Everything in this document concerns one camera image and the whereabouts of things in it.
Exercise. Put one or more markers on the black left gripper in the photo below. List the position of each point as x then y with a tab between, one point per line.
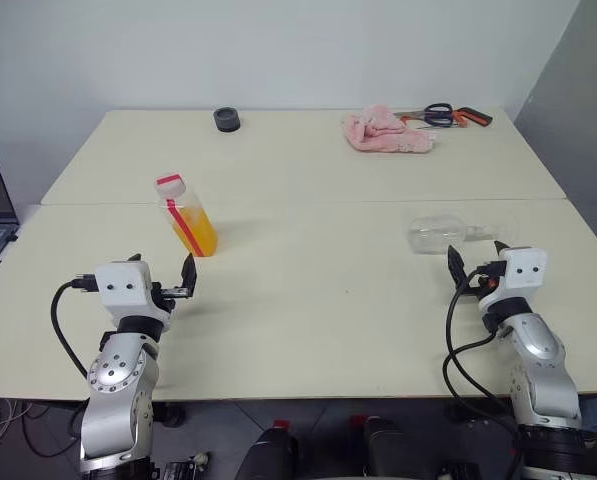
170	292

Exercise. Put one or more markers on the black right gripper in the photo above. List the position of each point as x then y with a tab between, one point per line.
488	280

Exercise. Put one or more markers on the orange juice bottle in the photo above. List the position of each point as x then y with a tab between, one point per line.
198	230

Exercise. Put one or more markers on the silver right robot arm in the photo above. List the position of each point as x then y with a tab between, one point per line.
540	360

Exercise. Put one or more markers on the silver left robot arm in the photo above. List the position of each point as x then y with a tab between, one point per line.
113	380

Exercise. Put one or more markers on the clear empty plastic bottle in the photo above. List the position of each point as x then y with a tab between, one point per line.
435	234

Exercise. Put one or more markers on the white cap with red tape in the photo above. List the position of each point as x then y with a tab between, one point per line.
169	185

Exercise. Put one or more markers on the pink fluffy towel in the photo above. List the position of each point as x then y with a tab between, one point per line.
383	132

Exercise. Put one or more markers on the black round cylinder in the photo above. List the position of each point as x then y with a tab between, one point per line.
227	120

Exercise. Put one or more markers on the dark rounded shape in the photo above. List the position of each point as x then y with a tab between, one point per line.
273	450
390	447

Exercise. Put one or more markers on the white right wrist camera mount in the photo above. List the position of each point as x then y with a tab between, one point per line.
523	272

